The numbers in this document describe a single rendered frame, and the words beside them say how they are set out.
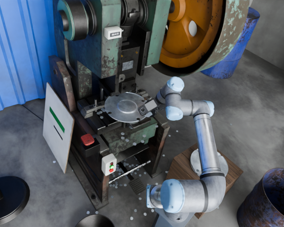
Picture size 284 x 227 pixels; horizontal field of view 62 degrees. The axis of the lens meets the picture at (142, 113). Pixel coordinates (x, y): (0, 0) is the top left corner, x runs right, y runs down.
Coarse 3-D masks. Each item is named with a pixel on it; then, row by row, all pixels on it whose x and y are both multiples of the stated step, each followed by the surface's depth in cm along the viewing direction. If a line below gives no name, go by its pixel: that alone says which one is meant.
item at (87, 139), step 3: (84, 135) 132; (87, 135) 133; (90, 135) 133; (81, 138) 131; (84, 138) 131; (87, 138) 131; (90, 138) 131; (84, 141) 129; (87, 141) 130; (90, 141) 130; (93, 141) 130; (84, 144) 129; (87, 144) 129
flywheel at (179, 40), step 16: (176, 0) 133; (192, 0) 128; (208, 0) 120; (224, 0) 111; (176, 16) 137; (192, 16) 131; (208, 16) 123; (176, 32) 146; (208, 32) 122; (176, 48) 150; (192, 48) 139; (208, 48) 126; (176, 64) 150; (192, 64) 140
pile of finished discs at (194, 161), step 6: (192, 156) 182; (198, 156) 182; (222, 156) 185; (192, 162) 177; (198, 162) 178; (222, 162) 181; (192, 168) 175; (198, 168) 174; (222, 168) 177; (228, 168) 177; (198, 174) 171
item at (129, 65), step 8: (128, 40) 131; (128, 48) 128; (136, 48) 130; (128, 56) 131; (136, 56) 134; (120, 64) 131; (128, 64) 134; (136, 64) 138; (120, 72) 135; (128, 72) 139; (136, 72) 143; (120, 80) 137; (128, 80) 140; (112, 88) 143; (120, 88) 140; (128, 88) 143
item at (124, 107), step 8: (112, 96) 157; (120, 96) 158; (128, 96) 159; (136, 96) 160; (112, 104) 151; (120, 104) 151; (128, 104) 152; (136, 104) 154; (112, 112) 146; (120, 112) 147; (128, 112) 147; (136, 112) 149; (120, 120) 142; (128, 120) 143; (136, 120) 143
